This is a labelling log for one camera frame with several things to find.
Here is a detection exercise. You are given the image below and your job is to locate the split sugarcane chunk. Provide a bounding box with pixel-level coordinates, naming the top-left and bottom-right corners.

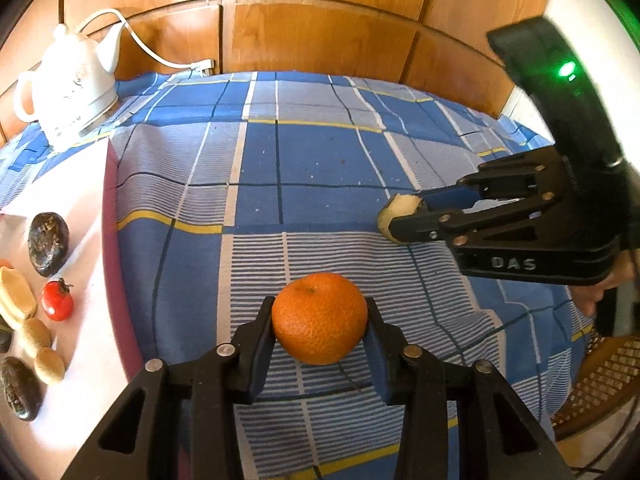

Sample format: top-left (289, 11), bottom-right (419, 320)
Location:
top-left (377, 193), bottom-right (429, 245)

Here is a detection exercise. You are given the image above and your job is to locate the pink-rimmed white cardboard tray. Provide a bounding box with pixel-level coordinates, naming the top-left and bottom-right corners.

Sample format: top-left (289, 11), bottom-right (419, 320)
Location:
top-left (0, 136), bottom-right (146, 461)

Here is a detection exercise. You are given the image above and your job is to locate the yellow fruit wedge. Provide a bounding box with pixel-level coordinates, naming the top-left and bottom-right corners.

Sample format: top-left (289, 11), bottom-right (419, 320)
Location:
top-left (0, 266), bottom-right (38, 330)

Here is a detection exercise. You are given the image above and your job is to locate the red cherry tomato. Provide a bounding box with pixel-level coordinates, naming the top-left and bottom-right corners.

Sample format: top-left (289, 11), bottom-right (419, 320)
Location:
top-left (41, 278), bottom-right (75, 322)

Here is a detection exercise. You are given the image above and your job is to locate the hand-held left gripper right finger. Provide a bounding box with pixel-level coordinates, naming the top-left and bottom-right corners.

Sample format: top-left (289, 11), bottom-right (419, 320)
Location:
top-left (366, 296), bottom-right (576, 480)

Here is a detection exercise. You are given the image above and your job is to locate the person's right hand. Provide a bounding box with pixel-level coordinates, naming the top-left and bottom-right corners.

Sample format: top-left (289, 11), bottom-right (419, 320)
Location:
top-left (572, 249), bottom-right (640, 318)

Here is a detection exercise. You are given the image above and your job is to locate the wicker chair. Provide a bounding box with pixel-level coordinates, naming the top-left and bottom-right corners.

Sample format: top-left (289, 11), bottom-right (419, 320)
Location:
top-left (550, 332), bottom-right (640, 443)

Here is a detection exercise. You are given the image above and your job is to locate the blue plaid tablecloth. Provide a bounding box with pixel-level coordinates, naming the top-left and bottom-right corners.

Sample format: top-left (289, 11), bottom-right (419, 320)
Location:
top-left (0, 71), bottom-right (596, 480)

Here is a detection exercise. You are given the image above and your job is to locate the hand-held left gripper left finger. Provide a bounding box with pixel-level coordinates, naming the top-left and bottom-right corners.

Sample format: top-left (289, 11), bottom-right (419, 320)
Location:
top-left (65, 296), bottom-right (277, 480)

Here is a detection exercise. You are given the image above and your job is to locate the small tan potato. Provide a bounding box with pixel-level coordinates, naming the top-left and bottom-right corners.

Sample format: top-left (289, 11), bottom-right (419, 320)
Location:
top-left (20, 317), bottom-right (52, 356)

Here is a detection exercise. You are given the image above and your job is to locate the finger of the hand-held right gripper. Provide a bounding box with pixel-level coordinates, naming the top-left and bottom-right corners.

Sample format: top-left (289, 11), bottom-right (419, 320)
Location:
top-left (389, 191), bottom-right (562, 256)
top-left (457, 147), bottom-right (569, 206)

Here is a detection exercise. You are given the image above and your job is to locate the dark round cake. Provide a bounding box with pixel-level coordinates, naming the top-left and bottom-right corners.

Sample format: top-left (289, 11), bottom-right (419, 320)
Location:
top-left (1, 356), bottom-right (43, 422)

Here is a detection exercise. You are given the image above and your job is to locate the wooden panelled wardrobe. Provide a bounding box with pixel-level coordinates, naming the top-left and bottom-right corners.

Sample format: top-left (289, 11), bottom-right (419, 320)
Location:
top-left (0, 0), bottom-right (561, 126)

